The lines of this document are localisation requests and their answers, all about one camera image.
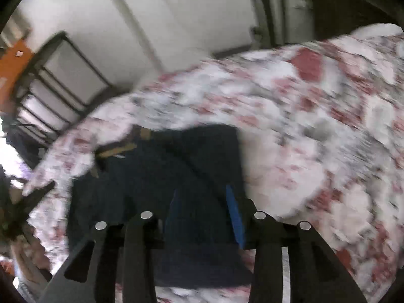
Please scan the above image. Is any navy knit cardigan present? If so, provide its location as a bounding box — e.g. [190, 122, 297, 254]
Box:
[66, 124, 252, 289]

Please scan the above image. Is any person's left hand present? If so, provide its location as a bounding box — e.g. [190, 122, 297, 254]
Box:
[10, 236, 52, 296]

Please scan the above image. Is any orange box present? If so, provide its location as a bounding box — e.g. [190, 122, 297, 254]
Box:
[0, 39, 34, 112]

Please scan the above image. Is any floral bed sheet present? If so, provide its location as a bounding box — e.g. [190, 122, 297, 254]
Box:
[25, 24, 403, 302]

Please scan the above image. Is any black metal bed frame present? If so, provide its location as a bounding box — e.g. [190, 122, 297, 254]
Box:
[3, 31, 126, 146]

